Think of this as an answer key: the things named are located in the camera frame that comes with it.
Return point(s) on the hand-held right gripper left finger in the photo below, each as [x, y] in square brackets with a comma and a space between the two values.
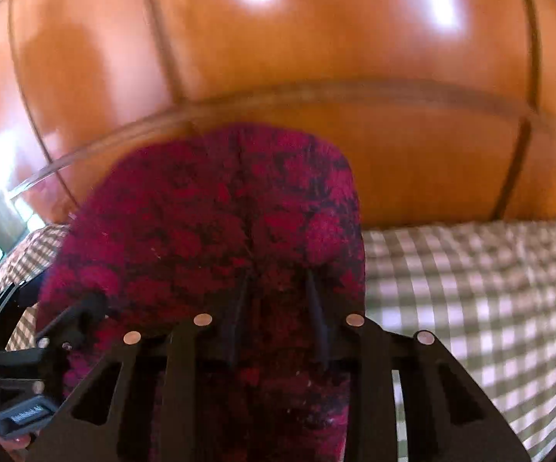
[237, 320]

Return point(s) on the wooden wardrobe doors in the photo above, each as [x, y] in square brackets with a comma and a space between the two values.
[331, 57]

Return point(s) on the red floral knit garment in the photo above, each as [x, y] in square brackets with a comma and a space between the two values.
[200, 221]

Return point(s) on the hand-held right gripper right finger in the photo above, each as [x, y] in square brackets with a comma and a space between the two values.
[319, 320]

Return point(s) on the green checked bedsheet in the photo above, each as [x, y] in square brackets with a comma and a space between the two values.
[475, 298]

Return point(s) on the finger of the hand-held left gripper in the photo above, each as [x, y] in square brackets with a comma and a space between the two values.
[22, 358]
[78, 310]

